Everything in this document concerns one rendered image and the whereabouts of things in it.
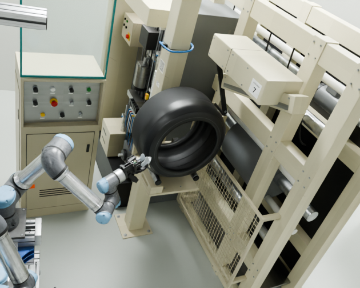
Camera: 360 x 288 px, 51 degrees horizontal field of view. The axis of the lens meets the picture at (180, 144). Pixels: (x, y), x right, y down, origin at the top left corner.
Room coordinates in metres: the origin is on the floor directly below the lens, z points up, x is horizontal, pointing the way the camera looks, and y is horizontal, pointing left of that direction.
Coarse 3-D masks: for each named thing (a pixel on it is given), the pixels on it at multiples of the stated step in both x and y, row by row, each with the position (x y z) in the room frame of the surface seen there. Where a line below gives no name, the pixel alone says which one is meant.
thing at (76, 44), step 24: (24, 0) 2.07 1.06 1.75; (48, 0) 2.14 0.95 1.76; (72, 0) 2.21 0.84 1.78; (96, 0) 2.29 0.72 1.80; (48, 24) 2.14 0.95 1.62; (72, 24) 2.22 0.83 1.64; (96, 24) 2.29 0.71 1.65; (24, 48) 2.07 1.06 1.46; (48, 48) 2.14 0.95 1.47; (72, 48) 2.22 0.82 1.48; (96, 48) 2.30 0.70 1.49; (24, 72) 2.07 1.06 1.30; (48, 72) 2.15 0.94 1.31; (72, 72) 2.23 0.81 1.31; (96, 72) 2.31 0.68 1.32
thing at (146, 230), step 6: (114, 216) 2.34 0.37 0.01; (120, 216) 2.35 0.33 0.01; (120, 222) 2.28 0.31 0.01; (144, 222) 2.36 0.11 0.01; (120, 228) 2.22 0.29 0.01; (126, 228) 2.24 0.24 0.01; (144, 228) 2.29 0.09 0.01; (150, 228) 2.31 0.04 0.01; (126, 234) 2.17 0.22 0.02; (132, 234) 2.19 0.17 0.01; (138, 234) 2.21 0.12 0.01; (144, 234) 2.23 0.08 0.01
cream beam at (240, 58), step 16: (224, 48) 2.22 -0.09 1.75; (240, 48) 2.21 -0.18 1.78; (256, 48) 2.29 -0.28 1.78; (224, 64) 2.18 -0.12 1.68; (240, 64) 2.05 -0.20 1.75; (256, 64) 2.02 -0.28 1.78; (272, 64) 2.09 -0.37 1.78; (240, 80) 2.01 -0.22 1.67; (256, 80) 1.91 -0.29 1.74; (272, 80) 1.86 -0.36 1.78; (288, 80) 1.92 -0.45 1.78; (272, 96) 1.88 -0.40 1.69
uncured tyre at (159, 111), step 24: (168, 96) 2.03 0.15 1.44; (192, 96) 2.06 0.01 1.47; (144, 120) 1.93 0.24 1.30; (168, 120) 1.88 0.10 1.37; (192, 120) 1.94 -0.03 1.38; (216, 120) 2.03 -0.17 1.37; (144, 144) 1.84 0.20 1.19; (168, 144) 2.22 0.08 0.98; (192, 144) 2.27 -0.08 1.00; (216, 144) 2.06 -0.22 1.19; (168, 168) 2.04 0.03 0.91; (192, 168) 2.00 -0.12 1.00
